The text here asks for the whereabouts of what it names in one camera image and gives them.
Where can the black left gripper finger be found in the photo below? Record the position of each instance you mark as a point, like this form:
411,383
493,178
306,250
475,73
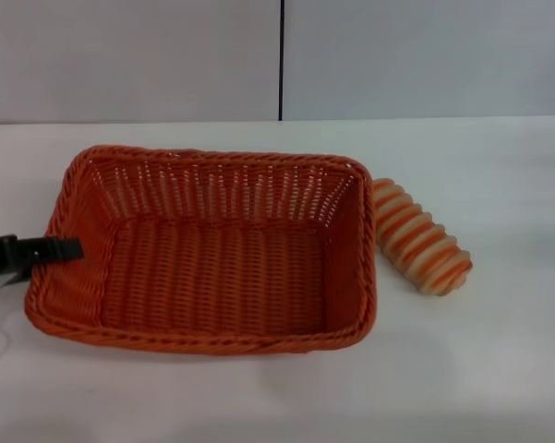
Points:
0,283
51,249

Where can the striped ridged bread loaf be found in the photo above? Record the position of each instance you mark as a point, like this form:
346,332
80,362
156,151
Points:
418,235

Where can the orange woven rectangular basket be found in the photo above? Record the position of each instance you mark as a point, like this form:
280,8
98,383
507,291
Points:
212,272

